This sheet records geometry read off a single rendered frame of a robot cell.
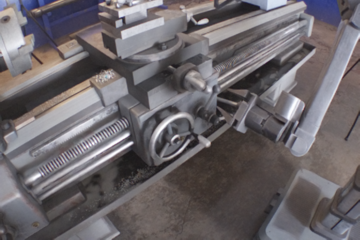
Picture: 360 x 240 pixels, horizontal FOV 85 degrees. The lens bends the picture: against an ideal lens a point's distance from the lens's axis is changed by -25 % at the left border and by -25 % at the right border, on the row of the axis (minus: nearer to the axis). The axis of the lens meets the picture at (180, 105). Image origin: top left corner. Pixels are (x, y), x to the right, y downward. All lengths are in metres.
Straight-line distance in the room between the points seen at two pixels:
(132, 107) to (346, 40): 0.71
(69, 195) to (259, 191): 1.10
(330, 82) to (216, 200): 1.11
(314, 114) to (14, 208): 0.92
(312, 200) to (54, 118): 1.24
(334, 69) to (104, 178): 1.03
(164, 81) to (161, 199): 0.88
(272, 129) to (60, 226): 0.94
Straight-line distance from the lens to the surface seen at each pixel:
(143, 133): 0.91
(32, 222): 0.96
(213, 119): 1.12
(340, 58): 0.66
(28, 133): 0.90
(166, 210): 1.51
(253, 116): 0.64
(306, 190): 1.38
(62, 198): 1.14
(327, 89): 0.64
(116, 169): 1.22
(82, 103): 0.91
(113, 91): 0.91
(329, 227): 1.27
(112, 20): 0.85
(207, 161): 1.71
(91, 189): 1.19
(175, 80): 0.85
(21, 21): 1.00
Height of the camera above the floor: 1.35
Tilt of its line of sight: 39 degrees down
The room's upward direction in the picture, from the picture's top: 3 degrees counter-clockwise
